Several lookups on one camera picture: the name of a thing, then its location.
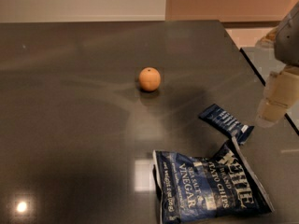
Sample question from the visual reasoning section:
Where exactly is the orange fruit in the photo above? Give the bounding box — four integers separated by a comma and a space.
138, 67, 161, 91

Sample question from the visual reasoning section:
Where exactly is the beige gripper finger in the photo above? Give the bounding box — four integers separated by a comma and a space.
256, 65, 299, 128

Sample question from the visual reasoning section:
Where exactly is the small dark blue snack packet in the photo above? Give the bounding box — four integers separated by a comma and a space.
198, 104, 254, 145

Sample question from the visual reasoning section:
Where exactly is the blue Kettle chips bag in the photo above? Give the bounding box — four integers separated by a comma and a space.
153, 138, 274, 224

